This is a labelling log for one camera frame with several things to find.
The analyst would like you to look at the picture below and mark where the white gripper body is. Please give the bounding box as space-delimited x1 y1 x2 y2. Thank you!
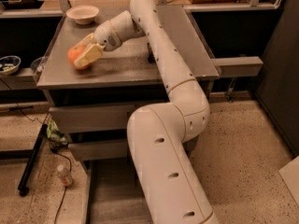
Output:
94 21 122 51

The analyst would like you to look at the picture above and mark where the green snack bag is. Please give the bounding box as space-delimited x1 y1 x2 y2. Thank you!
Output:
46 120 68 148

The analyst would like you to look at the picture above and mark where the beige bowl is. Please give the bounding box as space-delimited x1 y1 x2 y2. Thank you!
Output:
66 5 99 25

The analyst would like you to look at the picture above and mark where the grey side shelf beam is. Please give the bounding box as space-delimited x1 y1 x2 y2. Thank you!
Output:
212 56 263 77

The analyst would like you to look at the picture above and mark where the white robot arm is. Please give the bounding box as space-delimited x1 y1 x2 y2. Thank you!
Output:
69 0 220 224

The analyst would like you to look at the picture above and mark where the white board corner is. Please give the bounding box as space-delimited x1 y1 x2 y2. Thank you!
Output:
279 156 299 206

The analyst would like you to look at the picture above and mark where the black floor cable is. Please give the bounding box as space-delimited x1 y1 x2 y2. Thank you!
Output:
0 77 73 224

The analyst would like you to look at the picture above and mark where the clear plastic cup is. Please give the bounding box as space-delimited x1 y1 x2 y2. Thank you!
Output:
30 57 47 74

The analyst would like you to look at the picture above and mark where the blue patterned bowl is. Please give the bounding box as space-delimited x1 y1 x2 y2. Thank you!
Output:
0 55 21 75

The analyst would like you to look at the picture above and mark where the grey middle drawer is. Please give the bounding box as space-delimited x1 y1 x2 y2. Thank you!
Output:
68 130 129 161

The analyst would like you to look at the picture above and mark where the grey drawer cabinet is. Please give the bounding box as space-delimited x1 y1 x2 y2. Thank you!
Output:
36 5 220 224

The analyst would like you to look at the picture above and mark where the clear plastic bottle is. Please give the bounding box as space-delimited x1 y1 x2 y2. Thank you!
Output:
57 165 73 187

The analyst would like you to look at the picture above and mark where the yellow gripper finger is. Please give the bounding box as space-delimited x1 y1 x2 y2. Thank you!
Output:
73 44 103 68
77 33 95 47

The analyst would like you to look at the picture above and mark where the grey top drawer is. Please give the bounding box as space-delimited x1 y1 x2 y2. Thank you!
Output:
50 103 143 133

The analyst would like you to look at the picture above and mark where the black metal leg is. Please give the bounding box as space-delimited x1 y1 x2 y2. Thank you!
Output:
18 124 48 197

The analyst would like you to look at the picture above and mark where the dark snack bar packet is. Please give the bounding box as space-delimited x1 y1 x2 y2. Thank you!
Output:
147 42 155 63

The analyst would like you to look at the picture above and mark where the orange fruit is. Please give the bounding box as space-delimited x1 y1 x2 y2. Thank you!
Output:
67 45 90 70

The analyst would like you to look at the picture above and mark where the grey open bottom drawer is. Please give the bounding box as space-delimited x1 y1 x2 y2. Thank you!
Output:
81 156 153 224

